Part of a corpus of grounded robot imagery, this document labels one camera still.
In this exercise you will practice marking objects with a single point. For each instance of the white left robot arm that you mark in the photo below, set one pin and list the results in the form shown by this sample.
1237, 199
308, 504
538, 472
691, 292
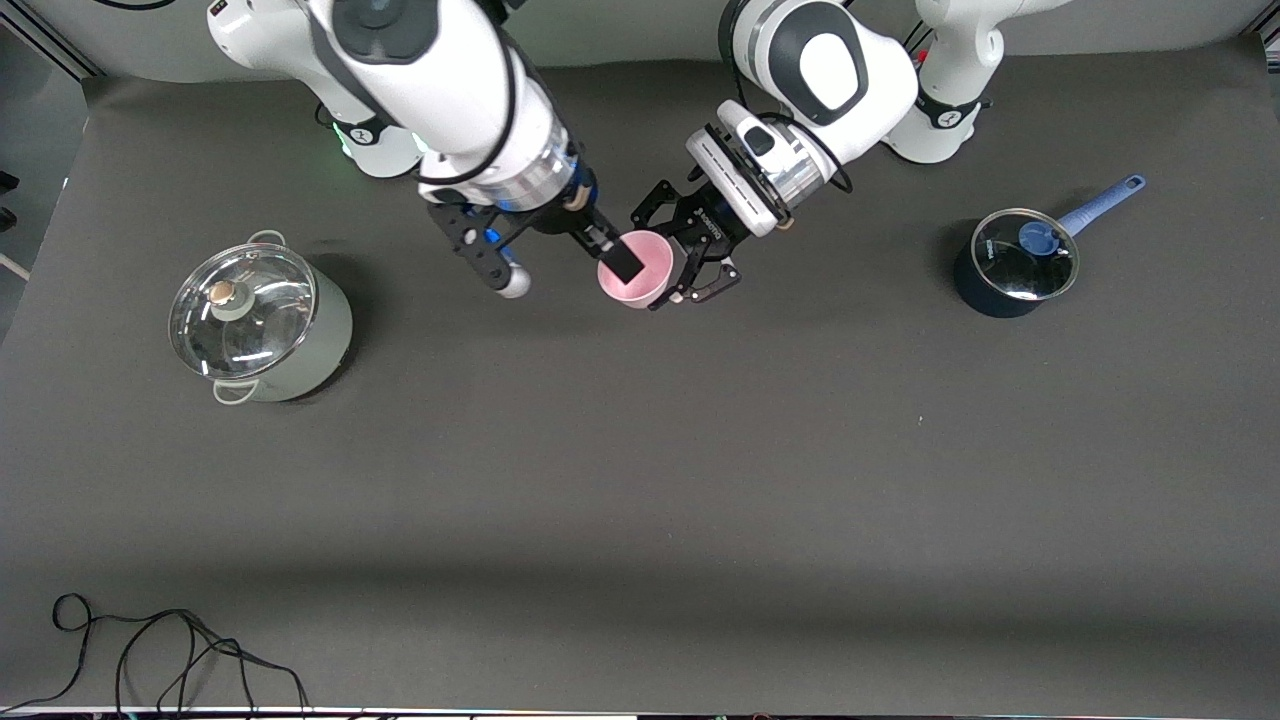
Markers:
890, 100

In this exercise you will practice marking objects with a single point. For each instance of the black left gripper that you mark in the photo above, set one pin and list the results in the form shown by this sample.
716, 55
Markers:
697, 229

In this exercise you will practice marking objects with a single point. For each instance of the dark grey table mat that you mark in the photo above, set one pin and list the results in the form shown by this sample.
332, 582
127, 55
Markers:
640, 450

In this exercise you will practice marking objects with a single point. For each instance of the pink plastic cup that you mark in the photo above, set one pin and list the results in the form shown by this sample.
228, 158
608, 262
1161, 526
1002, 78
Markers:
645, 280

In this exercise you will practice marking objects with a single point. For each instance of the pale green cooking pot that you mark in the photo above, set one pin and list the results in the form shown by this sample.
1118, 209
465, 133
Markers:
318, 330

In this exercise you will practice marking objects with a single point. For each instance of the glass pot lid tan knob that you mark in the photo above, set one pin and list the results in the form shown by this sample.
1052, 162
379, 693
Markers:
250, 330

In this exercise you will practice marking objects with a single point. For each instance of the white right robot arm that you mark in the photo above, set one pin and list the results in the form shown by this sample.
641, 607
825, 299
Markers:
440, 90

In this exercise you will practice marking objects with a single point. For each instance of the dark blue saucepan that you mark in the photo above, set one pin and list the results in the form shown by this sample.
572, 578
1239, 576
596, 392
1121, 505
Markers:
985, 297

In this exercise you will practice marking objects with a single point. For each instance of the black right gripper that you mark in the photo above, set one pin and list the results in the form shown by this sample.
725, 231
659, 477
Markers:
567, 216

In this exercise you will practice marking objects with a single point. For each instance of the glass saucepan lid blue knob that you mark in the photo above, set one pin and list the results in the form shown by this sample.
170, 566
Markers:
1005, 265

